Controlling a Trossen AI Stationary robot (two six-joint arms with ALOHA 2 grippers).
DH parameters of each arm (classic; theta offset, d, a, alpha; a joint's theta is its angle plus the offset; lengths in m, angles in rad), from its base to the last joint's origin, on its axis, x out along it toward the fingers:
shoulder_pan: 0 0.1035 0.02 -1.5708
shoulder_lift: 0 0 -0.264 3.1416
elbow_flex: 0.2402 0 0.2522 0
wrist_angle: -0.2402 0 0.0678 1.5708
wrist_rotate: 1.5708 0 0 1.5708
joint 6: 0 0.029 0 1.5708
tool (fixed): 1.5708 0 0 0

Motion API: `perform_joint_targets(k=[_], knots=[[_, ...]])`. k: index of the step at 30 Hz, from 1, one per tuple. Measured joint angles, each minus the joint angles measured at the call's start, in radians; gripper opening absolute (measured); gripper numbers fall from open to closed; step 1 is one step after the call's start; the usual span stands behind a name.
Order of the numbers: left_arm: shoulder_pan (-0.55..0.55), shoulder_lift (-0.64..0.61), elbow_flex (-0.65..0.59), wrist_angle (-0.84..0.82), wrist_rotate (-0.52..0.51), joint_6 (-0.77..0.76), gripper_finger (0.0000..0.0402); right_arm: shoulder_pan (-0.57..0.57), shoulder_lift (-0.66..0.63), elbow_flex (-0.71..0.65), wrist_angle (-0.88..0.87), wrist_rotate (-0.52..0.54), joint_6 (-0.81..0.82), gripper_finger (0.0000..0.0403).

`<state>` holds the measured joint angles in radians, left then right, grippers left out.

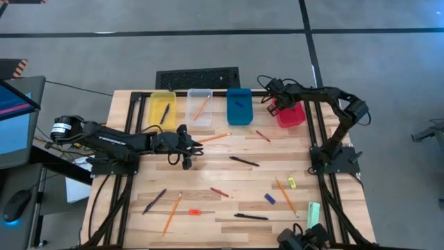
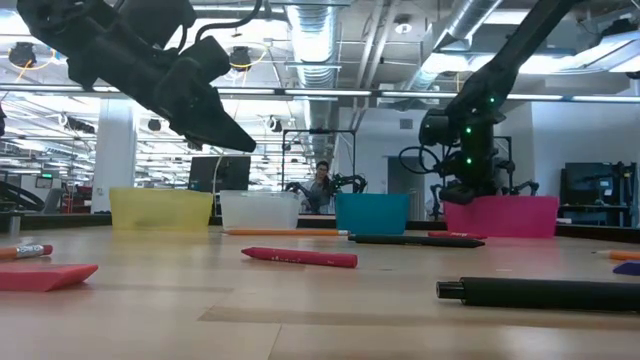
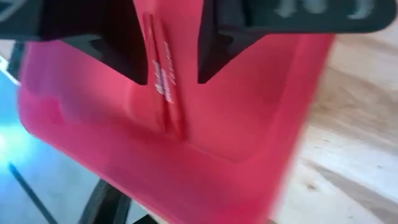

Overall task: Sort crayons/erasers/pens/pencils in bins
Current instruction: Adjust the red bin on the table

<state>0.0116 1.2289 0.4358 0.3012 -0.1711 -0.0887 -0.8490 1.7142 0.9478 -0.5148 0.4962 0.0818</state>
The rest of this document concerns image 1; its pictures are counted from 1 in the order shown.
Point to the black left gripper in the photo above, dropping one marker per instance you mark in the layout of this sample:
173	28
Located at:
171	142

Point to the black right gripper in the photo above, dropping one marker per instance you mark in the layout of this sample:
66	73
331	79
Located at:
282	93

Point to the orange pencil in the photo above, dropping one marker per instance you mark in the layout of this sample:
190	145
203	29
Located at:
201	108
215	137
287	198
172	214

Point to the red crayon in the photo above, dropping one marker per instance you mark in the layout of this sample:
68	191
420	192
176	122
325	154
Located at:
263	136
219	192

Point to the blue pen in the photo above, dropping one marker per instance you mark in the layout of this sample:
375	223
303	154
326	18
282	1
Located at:
164	114

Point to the black pen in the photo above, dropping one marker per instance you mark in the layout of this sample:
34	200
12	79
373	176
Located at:
250	216
243	161

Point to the red eraser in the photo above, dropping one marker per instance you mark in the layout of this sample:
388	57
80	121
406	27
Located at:
195	212

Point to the purple pen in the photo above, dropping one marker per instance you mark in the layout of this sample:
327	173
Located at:
154	201

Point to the yellow eraser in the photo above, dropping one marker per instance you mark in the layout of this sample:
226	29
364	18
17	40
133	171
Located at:
292	183

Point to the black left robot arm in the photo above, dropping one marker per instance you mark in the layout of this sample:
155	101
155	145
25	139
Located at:
118	141

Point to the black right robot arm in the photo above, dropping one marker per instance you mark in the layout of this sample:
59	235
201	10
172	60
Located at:
324	93

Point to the red plastic bin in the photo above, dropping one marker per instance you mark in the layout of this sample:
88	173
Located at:
293	118

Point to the clear plastic bin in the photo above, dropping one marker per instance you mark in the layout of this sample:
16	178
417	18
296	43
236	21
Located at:
194	118

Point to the blue plastic bin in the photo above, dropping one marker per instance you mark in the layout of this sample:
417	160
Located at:
239	116

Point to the yellow plastic bin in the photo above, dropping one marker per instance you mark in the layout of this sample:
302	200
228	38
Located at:
154	118

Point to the black perforated floor mat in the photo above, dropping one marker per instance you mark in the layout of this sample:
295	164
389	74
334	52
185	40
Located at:
197	78

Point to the black floor tape strip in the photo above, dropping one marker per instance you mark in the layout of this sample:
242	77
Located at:
309	41
173	33

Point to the large green eraser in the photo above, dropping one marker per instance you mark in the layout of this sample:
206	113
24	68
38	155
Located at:
314	213

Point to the white box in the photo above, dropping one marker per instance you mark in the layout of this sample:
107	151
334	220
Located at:
78	191

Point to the black diagonal desk bar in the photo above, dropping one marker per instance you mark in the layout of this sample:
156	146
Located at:
62	166

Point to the grey stand legs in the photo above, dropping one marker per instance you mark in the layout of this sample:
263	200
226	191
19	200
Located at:
430	131

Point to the monitor with blue screen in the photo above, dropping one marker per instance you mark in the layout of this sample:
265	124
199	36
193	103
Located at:
14	132

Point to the black computer mouse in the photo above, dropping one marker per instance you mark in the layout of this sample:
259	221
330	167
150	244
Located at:
15	205

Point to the dark operator desk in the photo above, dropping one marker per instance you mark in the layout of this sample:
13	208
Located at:
21	239

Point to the black orange-striped floor mat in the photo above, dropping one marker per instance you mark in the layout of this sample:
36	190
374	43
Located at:
10	67
21	1

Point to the black aluminium rig frame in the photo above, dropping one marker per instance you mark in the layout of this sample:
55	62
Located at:
218	93

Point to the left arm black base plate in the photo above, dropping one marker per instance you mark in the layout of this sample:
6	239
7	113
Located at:
104	170

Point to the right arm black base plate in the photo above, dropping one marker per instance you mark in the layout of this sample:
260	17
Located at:
348	166

